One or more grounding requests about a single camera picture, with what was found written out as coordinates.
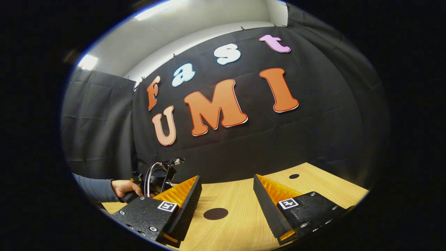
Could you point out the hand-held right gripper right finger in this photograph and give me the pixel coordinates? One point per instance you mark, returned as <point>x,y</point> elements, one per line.
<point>266,205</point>

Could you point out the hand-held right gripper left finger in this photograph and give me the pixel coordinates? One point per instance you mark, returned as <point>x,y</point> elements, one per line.
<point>188,209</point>

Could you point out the dark round coaster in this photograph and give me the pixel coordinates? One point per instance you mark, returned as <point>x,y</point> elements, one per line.
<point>216,213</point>

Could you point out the wooden desktop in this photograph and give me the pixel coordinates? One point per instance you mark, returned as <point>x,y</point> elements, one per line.
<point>237,233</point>

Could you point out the black backdrop cloth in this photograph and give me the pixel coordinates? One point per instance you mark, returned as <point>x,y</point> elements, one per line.
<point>244,150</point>

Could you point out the dark grey hanging cloth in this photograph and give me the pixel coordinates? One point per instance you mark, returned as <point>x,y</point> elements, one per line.
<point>97,132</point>
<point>348,104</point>

